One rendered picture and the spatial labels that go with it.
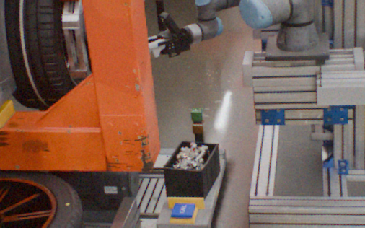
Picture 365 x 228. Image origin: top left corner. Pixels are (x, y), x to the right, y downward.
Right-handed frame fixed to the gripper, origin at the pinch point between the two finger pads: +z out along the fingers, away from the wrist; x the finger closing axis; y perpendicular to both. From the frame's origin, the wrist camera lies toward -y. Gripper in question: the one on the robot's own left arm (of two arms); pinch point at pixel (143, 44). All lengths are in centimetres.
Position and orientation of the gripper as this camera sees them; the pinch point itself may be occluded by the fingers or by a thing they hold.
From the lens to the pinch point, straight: 290.5
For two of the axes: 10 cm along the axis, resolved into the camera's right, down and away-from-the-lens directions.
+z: -8.2, 3.1, -4.8
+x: -5.6, -3.2, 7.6
